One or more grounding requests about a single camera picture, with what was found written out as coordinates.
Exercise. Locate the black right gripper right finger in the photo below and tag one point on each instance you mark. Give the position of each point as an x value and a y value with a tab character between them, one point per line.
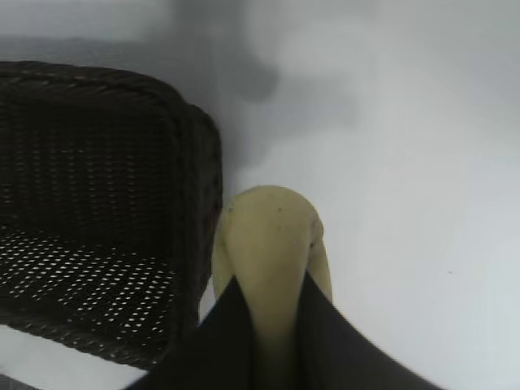
337	357

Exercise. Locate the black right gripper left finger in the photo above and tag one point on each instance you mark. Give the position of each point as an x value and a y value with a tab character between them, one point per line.
215	353

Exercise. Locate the pale yellow fruit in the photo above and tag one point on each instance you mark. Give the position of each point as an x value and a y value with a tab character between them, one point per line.
268	243

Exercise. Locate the dark brown woven basket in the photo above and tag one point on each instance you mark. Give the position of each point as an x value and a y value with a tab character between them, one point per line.
101	183

